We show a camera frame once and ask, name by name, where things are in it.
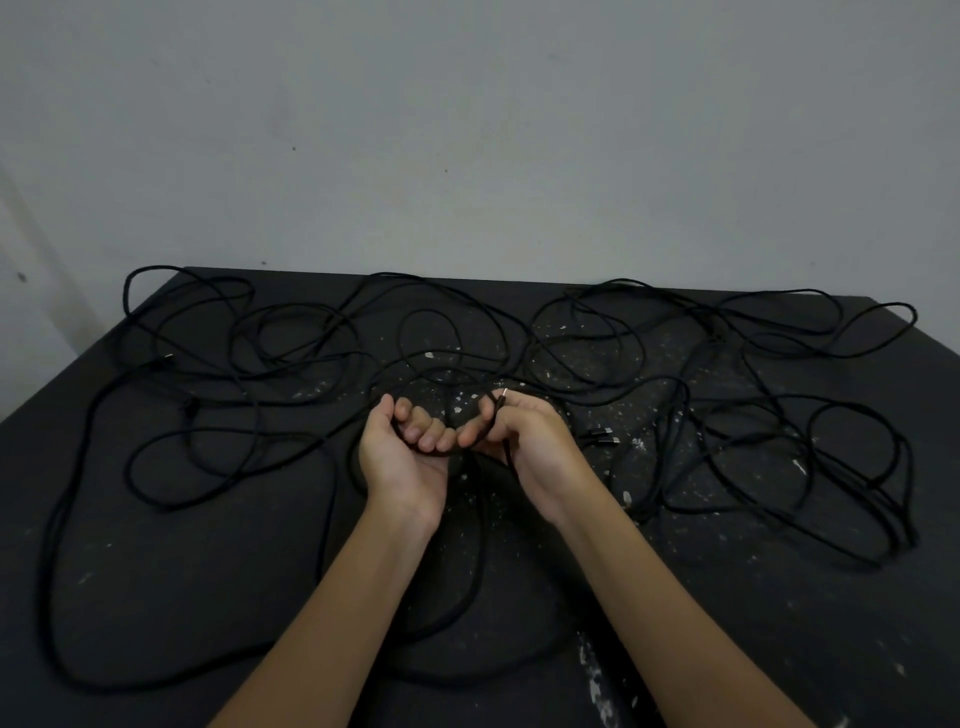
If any person's left forearm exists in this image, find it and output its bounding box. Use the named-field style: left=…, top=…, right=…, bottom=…
left=208, top=501, right=442, bottom=728

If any black braided cable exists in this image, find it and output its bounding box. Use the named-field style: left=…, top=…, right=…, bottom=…
left=36, top=264, right=530, bottom=693
left=348, top=386, right=582, bottom=685
left=525, top=277, right=921, bottom=573

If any person's left hand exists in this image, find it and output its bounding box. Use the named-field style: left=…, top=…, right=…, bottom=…
left=357, top=393, right=459, bottom=536

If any person's right hand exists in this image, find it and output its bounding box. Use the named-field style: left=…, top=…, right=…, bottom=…
left=458, top=388, right=595, bottom=528

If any person's right forearm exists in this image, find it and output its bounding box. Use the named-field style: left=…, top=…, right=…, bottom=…
left=551, top=480, right=820, bottom=728

